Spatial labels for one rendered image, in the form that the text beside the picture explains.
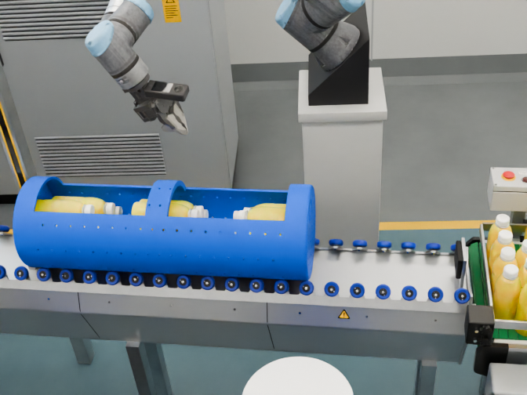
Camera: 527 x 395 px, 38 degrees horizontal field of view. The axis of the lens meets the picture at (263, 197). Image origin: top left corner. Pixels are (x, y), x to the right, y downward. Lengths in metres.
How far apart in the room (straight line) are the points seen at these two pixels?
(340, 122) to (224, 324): 0.88
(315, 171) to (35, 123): 1.67
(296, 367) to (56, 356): 1.76
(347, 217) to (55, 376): 1.43
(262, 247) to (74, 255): 0.57
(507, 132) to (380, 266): 2.43
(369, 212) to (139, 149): 1.42
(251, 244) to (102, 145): 1.99
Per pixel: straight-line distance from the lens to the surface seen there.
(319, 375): 1.97
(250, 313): 2.34
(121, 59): 2.03
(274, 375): 1.97
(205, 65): 3.65
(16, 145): 2.72
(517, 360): 2.30
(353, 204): 3.03
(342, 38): 2.73
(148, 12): 2.12
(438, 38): 5.05
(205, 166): 3.98
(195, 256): 2.19
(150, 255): 2.23
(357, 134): 2.83
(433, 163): 4.38
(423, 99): 4.94
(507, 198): 2.49
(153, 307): 2.41
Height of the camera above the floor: 2.59
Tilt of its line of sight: 39 degrees down
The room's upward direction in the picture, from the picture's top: 5 degrees counter-clockwise
